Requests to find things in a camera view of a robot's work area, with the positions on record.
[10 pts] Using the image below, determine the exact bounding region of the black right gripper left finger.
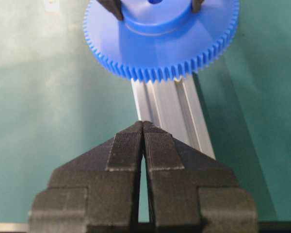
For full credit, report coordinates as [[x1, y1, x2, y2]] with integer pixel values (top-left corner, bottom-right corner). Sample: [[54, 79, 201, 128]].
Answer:
[[29, 121, 143, 233]]

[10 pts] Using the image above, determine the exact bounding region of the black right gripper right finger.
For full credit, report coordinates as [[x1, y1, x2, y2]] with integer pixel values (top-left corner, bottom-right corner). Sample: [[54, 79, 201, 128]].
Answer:
[[143, 121, 259, 233]]

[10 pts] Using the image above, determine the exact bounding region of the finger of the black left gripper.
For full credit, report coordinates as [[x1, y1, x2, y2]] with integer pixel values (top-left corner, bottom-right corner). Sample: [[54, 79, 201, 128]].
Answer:
[[97, 0, 123, 20], [192, 0, 204, 13]]

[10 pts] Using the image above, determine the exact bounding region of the large blue plastic gear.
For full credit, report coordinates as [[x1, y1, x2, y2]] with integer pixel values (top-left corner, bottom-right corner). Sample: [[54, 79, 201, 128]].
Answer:
[[83, 0, 239, 82]]

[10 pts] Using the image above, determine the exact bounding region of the silver aluminium extrusion rail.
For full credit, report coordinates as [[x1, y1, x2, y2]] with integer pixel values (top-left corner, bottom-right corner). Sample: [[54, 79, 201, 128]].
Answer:
[[131, 75, 215, 159]]

